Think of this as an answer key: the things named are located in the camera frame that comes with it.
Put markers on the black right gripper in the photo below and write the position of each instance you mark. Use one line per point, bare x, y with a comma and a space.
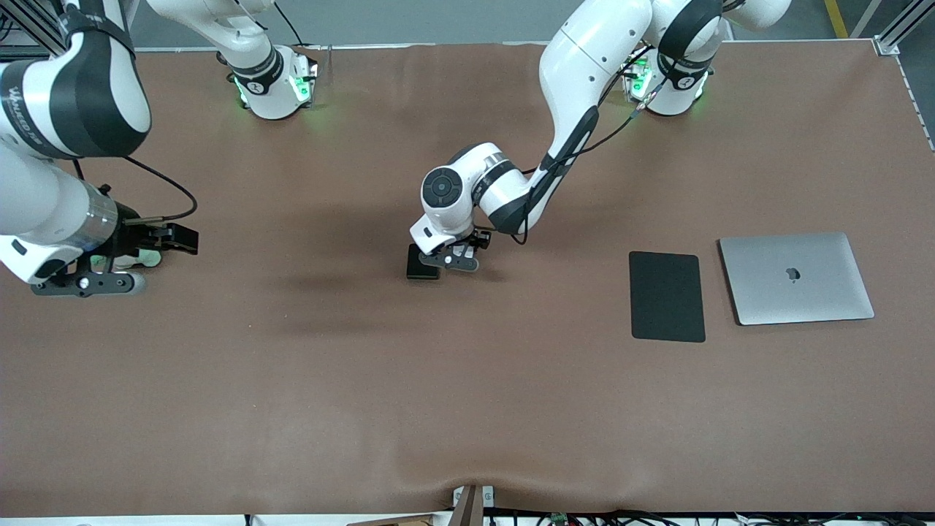
134, 232

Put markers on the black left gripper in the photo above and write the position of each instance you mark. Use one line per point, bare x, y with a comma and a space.
480, 238

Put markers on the dark green rectangular block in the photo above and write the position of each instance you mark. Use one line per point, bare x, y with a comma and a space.
418, 272

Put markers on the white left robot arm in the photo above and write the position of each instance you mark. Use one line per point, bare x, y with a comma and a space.
584, 58

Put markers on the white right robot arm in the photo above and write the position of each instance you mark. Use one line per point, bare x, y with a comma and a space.
73, 95

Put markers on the black mouse pad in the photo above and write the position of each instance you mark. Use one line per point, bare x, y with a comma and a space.
667, 297

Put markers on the green dinosaur plush toy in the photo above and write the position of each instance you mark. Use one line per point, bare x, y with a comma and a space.
150, 258

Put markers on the brown table cover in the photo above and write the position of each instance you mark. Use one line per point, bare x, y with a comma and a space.
365, 380

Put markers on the silver closed laptop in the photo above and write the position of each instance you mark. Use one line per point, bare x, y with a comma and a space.
796, 281

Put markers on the aluminium frame profile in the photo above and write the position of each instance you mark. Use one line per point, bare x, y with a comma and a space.
902, 25
33, 25

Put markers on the small metal bracket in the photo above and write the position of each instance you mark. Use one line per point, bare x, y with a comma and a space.
488, 497

